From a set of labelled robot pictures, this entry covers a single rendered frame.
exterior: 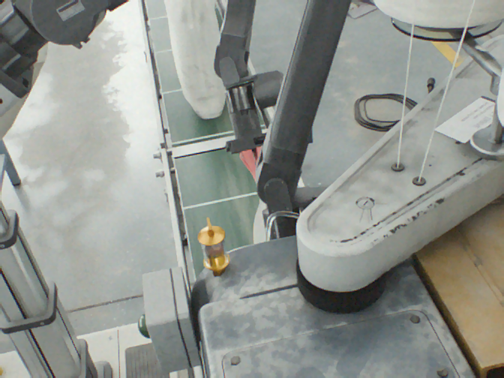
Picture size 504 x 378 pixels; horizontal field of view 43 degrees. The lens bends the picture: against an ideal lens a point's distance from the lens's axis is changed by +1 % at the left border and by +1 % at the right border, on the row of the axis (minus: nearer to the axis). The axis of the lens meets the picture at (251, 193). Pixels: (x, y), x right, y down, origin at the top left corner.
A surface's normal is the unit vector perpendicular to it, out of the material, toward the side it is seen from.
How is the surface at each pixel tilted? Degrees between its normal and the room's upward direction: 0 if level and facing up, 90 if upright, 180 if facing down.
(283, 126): 68
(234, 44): 61
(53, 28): 76
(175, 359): 90
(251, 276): 3
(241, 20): 55
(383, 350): 0
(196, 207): 0
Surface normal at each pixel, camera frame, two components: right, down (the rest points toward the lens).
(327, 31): 0.07, 0.43
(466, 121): -0.11, -0.76
